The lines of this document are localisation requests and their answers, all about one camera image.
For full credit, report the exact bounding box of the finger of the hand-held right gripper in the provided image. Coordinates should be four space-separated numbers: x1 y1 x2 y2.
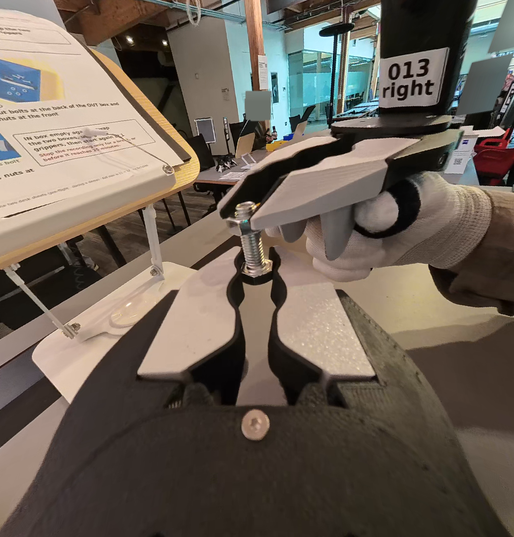
218 135 345 220
250 138 422 262

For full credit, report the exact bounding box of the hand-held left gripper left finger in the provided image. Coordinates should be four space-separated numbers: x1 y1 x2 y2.
137 247 246 405

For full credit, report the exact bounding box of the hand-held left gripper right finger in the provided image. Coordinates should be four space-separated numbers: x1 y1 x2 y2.
269 247 377 404

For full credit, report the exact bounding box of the silver hex bolt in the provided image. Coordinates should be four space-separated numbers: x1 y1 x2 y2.
235 201 275 278

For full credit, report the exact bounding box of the person's right hand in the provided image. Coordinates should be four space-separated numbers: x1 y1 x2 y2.
264 171 493 283

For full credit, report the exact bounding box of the grey background desk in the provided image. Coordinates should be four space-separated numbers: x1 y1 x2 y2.
194 147 291 198

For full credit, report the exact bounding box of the black office chair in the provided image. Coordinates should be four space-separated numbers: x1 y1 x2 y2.
183 134 215 170

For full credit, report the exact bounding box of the silver framed sign stand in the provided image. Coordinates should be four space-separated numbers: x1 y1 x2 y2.
194 117 217 143

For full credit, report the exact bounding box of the black floor lamp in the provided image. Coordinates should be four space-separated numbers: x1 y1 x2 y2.
319 23 355 126

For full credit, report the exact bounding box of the wooden document stand board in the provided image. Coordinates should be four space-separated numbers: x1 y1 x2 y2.
0 8 201 273

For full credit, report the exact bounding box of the white printed sign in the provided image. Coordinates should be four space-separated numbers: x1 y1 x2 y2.
443 134 477 175

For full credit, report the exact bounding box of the printed instruction sheet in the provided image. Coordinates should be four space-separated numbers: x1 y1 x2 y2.
0 8 185 221

